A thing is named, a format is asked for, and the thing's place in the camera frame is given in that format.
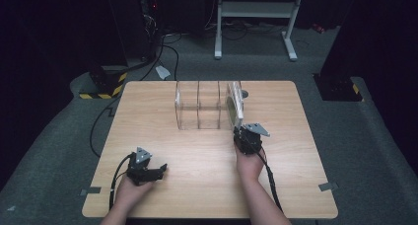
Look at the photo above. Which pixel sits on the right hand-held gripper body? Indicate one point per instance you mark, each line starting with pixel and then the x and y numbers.
pixel 251 141

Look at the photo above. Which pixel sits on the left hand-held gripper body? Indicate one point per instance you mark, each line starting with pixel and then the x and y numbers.
pixel 139 169

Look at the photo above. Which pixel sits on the green leaf picture book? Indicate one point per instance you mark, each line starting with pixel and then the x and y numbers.
pixel 235 105

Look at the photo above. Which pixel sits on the clear acrylic book rack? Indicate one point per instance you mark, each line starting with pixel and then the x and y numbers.
pixel 203 106

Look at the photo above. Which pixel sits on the person's right hand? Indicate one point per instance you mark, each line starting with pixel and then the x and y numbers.
pixel 249 165

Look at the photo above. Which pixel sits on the person's left hand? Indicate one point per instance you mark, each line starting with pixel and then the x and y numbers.
pixel 133 193

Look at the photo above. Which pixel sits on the grey round table grommet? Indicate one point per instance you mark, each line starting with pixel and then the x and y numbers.
pixel 245 94

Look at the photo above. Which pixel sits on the grey tape strip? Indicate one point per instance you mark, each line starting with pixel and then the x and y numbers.
pixel 90 191
pixel 328 186

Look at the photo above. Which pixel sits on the black striped stand base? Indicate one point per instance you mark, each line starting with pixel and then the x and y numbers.
pixel 338 88
pixel 105 83

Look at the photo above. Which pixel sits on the white paper scrap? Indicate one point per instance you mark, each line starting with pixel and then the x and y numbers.
pixel 162 72

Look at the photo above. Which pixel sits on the white metal stand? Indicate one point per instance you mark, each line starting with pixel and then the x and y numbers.
pixel 256 9

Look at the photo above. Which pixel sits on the small red object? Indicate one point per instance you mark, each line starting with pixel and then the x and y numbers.
pixel 318 28

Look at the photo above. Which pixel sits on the black computer tower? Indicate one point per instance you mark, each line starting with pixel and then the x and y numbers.
pixel 138 24

